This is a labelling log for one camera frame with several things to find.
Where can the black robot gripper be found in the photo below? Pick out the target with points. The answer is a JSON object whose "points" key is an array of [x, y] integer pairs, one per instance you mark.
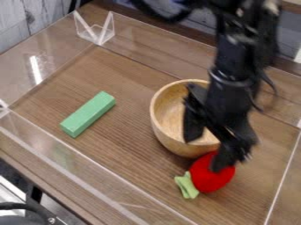
{"points": [[218, 108]]}

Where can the light wooden bowl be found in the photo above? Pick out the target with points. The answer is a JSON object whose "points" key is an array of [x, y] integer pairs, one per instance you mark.
{"points": [[166, 119]]}

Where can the red plush tomato toy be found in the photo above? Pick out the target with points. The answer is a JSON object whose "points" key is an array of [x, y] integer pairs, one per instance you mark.
{"points": [[201, 180]]}

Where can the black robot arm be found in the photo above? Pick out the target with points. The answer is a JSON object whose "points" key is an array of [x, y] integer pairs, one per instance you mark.
{"points": [[246, 47]]}

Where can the green rectangular block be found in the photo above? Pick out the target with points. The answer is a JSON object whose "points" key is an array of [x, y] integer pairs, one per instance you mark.
{"points": [[87, 114]]}

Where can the clear acrylic corner bracket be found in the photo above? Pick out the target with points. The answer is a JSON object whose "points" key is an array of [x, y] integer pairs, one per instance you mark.
{"points": [[98, 34]]}

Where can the clear acrylic tray wall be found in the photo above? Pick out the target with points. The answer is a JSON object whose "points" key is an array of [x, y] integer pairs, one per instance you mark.
{"points": [[94, 192]]}

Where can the black table leg bracket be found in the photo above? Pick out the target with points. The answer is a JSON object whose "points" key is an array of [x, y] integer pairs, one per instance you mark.
{"points": [[33, 196]]}

